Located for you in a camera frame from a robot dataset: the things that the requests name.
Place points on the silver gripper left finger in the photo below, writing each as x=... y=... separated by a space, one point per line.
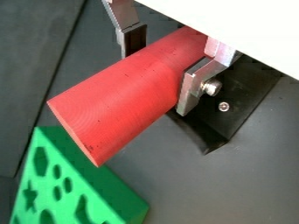
x=130 y=29

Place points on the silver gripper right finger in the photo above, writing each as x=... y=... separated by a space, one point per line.
x=200 y=78

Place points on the red oval cylinder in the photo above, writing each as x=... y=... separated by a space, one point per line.
x=110 y=108

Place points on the black cradle fixture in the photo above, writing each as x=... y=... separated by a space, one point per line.
x=214 y=121

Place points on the green foam shape-sorter block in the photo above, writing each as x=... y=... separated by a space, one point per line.
x=65 y=190

